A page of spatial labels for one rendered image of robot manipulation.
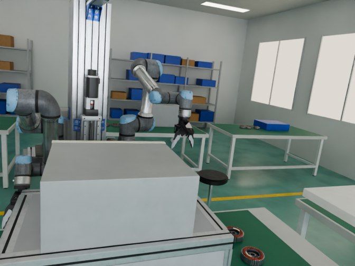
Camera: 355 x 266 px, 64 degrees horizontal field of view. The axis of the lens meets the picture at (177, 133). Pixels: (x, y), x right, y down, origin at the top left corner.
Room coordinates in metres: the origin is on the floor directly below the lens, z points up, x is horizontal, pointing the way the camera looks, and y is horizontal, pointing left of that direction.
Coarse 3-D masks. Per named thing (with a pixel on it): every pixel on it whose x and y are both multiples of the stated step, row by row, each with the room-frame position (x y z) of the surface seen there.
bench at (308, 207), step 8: (296, 200) 2.02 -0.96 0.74; (304, 200) 2.02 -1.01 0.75; (304, 208) 1.94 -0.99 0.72; (312, 208) 1.88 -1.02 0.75; (320, 208) 1.89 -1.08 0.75; (304, 216) 1.97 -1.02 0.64; (320, 216) 1.80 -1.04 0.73; (328, 216) 1.78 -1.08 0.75; (336, 216) 1.79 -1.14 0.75; (304, 224) 1.97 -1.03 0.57; (328, 224) 1.74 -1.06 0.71; (336, 224) 1.69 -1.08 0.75; (344, 224) 1.69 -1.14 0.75; (304, 232) 1.98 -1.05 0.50; (344, 232) 1.62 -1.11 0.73; (352, 232) 1.60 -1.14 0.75; (352, 240) 1.57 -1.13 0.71
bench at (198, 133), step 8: (112, 120) 4.42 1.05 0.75; (112, 128) 3.85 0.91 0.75; (160, 128) 4.17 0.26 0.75; (168, 128) 4.23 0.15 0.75; (136, 136) 3.72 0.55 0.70; (144, 136) 3.76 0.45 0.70; (152, 136) 3.80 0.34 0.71; (160, 136) 3.84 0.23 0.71; (168, 136) 3.88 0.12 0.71; (184, 136) 3.96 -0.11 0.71; (200, 136) 4.05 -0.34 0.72; (208, 136) 4.09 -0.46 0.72; (184, 144) 4.84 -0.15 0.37; (200, 144) 4.14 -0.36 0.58; (200, 152) 4.10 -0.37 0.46; (200, 160) 4.10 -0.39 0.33; (192, 168) 4.08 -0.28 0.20; (200, 168) 4.11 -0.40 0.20
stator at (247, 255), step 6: (246, 246) 1.28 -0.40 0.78; (252, 246) 1.28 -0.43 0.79; (246, 252) 1.23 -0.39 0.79; (252, 252) 1.25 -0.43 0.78; (258, 252) 1.25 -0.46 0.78; (246, 258) 1.20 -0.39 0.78; (252, 258) 1.19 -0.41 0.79; (258, 258) 1.19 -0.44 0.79; (264, 258) 1.21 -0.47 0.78; (252, 264) 1.18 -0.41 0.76; (258, 264) 1.18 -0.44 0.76
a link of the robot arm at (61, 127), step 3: (60, 117) 1.78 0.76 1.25; (42, 120) 1.73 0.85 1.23; (60, 120) 1.77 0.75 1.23; (42, 123) 1.72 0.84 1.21; (60, 123) 1.77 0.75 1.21; (63, 123) 1.80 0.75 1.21; (42, 126) 1.72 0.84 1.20; (60, 126) 1.77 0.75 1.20; (63, 126) 1.81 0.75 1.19; (42, 129) 1.72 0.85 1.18; (60, 129) 1.77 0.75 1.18; (42, 132) 1.74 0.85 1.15; (60, 132) 1.77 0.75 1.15; (60, 135) 1.77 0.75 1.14
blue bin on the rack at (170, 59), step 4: (164, 56) 7.67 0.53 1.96; (168, 56) 7.60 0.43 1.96; (172, 56) 7.64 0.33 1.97; (176, 56) 7.68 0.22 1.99; (180, 56) 7.71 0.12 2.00; (164, 60) 7.64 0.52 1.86; (168, 60) 7.60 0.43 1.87; (172, 60) 7.64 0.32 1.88; (176, 60) 7.68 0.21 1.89; (180, 60) 7.72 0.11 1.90; (176, 64) 7.69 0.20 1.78
